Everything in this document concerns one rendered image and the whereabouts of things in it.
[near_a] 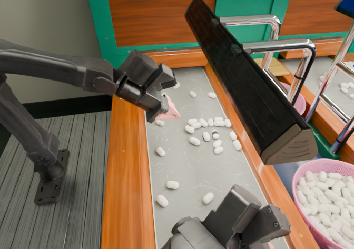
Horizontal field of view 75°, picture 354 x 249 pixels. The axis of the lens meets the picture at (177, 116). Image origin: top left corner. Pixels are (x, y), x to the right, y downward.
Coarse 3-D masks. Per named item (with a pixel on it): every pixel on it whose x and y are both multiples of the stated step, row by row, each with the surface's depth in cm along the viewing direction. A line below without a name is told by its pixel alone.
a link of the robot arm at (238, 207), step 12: (228, 192) 41; (240, 192) 39; (228, 204) 38; (240, 204) 37; (252, 204) 38; (216, 216) 38; (228, 216) 37; (240, 216) 36; (252, 216) 39; (216, 228) 38; (228, 228) 37; (240, 228) 38; (228, 240) 36
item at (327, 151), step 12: (348, 36) 65; (348, 48) 67; (336, 60) 70; (336, 72) 72; (348, 72) 66; (324, 84) 76; (324, 96) 77; (312, 108) 82; (336, 108) 72; (348, 120) 68; (348, 132) 69; (324, 144) 79; (336, 144) 73; (324, 156) 78; (336, 156) 75
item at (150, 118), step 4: (140, 96) 59; (136, 100) 59; (136, 104) 60; (140, 104) 60; (160, 104) 60; (144, 108) 62; (148, 108) 62; (156, 108) 61; (160, 108) 59; (164, 108) 60; (148, 112) 64; (152, 112) 62; (156, 112) 60; (160, 112) 60; (148, 116) 63; (152, 116) 61; (148, 120) 62; (152, 120) 62
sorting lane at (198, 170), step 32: (160, 128) 81; (224, 128) 81; (160, 160) 71; (192, 160) 71; (224, 160) 71; (160, 192) 63; (192, 192) 63; (224, 192) 63; (256, 192) 63; (160, 224) 56
